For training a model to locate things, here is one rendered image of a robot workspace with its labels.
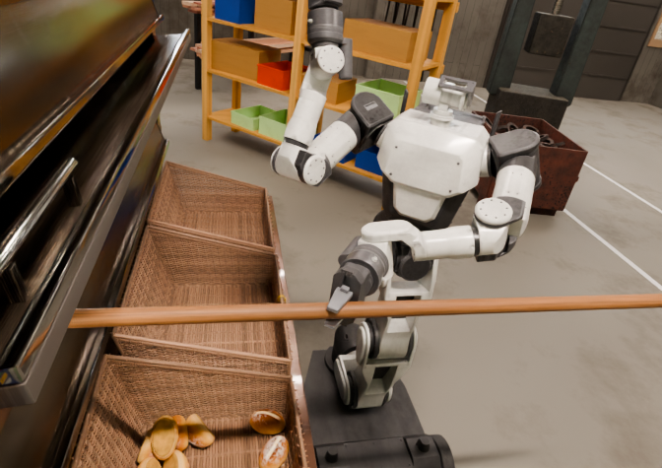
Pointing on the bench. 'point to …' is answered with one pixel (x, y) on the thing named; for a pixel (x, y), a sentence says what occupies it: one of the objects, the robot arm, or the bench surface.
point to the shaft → (83, 318)
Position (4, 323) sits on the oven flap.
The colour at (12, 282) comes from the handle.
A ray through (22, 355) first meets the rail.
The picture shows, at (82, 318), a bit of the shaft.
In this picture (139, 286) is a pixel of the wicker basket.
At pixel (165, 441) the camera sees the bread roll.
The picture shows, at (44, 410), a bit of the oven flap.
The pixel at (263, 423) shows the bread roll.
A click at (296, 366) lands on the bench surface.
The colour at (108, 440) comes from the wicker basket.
